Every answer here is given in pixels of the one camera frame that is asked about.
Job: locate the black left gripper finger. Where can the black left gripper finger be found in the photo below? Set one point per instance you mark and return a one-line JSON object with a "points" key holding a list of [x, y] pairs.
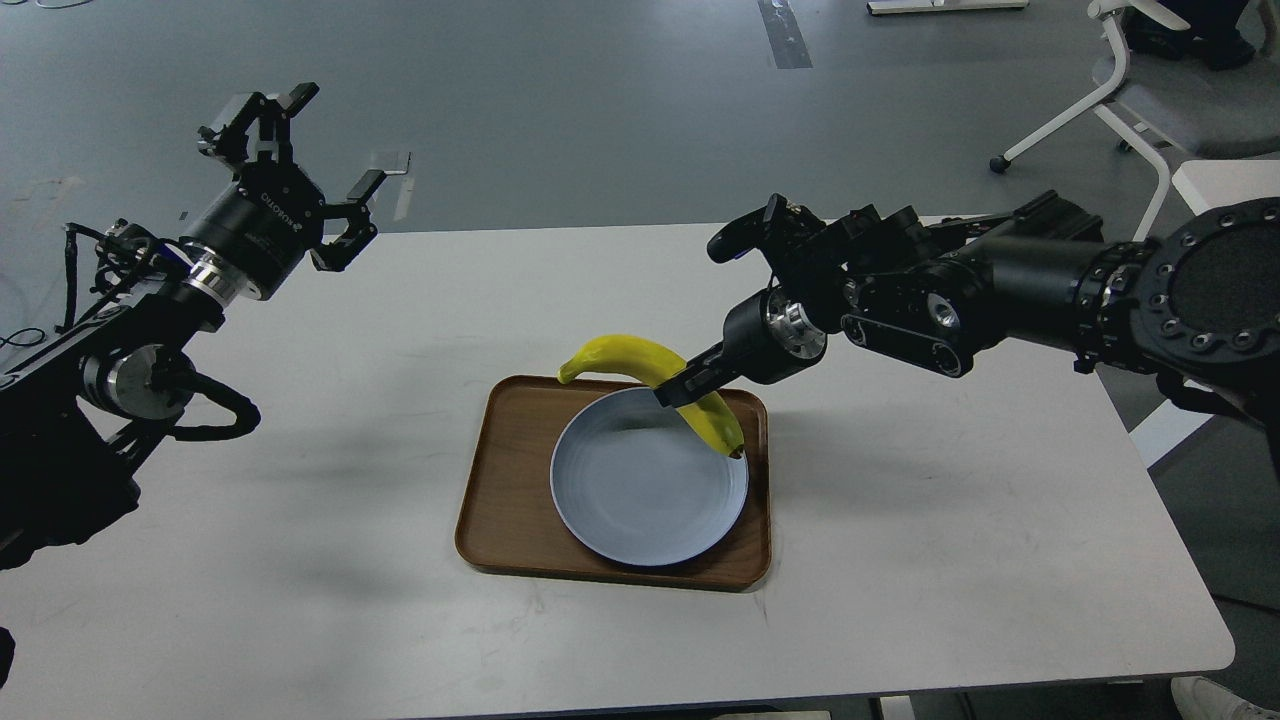
{"points": [[255, 129], [335, 256]]}

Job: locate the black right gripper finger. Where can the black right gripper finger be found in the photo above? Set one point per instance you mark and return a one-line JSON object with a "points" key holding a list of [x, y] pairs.
{"points": [[703, 374]]}

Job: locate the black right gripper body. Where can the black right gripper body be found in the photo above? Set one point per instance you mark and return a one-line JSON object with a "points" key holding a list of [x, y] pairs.
{"points": [[768, 337]]}

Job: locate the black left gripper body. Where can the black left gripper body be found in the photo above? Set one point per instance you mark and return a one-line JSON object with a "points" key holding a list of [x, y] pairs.
{"points": [[262, 223]]}

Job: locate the yellow banana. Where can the yellow banana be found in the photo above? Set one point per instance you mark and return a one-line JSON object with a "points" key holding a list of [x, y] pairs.
{"points": [[710, 418]]}

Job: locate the light blue plate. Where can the light blue plate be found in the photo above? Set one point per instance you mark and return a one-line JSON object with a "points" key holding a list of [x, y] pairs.
{"points": [[633, 483]]}

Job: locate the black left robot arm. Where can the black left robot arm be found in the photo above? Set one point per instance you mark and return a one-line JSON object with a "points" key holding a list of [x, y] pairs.
{"points": [[83, 413]]}

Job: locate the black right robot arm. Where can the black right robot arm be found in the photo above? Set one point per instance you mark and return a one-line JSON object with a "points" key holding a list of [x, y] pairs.
{"points": [[1197, 309]]}

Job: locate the brown wooden tray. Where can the brown wooden tray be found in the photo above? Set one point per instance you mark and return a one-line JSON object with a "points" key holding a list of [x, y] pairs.
{"points": [[508, 522]]}

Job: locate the white grey office chair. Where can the white grey office chair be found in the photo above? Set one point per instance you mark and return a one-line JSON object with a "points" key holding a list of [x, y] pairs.
{"points": [[1226, 115]]}

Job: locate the white shoe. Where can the white shoe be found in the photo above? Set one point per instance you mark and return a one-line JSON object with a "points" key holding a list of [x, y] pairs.
{"points": [[1197, 697]]}

